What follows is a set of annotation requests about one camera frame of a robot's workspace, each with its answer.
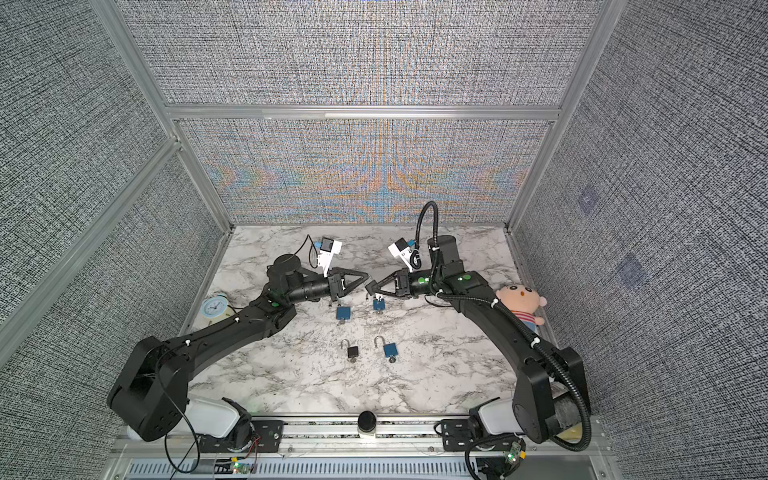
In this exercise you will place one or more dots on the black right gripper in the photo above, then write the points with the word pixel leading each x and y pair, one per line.
pixel 403 284

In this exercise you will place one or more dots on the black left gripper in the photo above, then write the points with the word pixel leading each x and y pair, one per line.
pixel 336 280

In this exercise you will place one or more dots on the small black padlock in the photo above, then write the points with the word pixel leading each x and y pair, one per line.
pixel 352 351
pixel 371 289

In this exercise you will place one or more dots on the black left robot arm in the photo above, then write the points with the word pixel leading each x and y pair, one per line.
pixel 151 393

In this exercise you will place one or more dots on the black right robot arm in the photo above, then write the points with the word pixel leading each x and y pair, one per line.
pixel 551 398

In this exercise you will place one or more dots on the small black padlock front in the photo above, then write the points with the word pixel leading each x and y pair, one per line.
pixel 352 351

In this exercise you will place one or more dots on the small blue alarm clock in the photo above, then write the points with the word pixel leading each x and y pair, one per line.
pixel 216 308

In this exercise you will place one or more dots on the pink plush doll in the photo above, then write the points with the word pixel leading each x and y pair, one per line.
pixel 524 303

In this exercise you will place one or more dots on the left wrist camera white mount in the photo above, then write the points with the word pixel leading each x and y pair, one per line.
pixel 327 248

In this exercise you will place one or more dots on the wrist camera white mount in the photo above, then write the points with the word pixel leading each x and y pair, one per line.
pixel 327 248
pixel 401 249

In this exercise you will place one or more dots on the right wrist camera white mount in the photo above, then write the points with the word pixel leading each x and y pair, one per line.
pixel 401 249

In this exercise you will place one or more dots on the black knob on rail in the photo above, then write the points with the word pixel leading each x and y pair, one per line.
pixel 367 424

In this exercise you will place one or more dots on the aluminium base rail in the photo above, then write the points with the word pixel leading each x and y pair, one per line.
pixel 332 446

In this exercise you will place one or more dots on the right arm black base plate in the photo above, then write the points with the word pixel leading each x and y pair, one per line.
pixel 474 435

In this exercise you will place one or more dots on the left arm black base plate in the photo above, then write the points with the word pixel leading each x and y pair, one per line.
pixel 261 436

